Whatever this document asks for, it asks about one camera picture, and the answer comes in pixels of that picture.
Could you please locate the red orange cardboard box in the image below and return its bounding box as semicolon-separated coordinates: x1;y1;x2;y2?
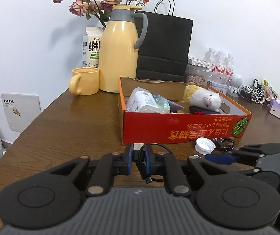
118;78;252;145

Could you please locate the small white robot figure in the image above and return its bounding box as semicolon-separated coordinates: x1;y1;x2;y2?
227;73;242;97

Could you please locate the iridescent plastic ball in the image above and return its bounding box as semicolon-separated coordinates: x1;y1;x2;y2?
153;96;170;113

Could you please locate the dried pink rose bouquet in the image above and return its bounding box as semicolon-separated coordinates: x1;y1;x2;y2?
52;0;151;28

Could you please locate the yellow ceramic mug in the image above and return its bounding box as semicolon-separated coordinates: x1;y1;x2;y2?
68;67;100;96

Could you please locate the dark navy pouch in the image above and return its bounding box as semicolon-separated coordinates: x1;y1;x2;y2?
189;106;220;114

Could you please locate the water bottle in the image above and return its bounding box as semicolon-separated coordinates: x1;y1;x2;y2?
203;48;215;64
211;51;226;82
224;54;235;84

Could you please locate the middle water bottle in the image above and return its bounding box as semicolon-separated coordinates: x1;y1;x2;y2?
211;51;226;82

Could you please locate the yellow white hamster plush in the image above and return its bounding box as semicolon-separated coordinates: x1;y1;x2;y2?
183;85;222;112

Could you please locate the left water bottle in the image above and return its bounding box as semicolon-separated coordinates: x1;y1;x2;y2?
203;48;215;64

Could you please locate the tangled cable pile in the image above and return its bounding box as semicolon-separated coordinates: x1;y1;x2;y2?
237;79;278;105

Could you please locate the purple knitted cloth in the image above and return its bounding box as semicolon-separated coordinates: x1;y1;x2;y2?
154;94;184;113

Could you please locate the black usb cable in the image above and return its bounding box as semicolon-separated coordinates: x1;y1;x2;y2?
132;142;172;185

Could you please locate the white bottle cap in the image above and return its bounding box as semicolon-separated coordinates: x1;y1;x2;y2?
195;137;215;155

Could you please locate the white wall panel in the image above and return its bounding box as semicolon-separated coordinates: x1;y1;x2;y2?
1;93;41;133

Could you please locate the white milk carton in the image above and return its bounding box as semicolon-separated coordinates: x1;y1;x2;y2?
82;27;103;68

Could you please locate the black paper bag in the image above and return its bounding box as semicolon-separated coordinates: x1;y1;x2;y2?
136;0;193;82

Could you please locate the clear seed storage container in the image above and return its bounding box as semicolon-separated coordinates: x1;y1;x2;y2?
184;57;212;85

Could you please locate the right water bottle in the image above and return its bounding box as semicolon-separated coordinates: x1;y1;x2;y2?
224;54;235;84

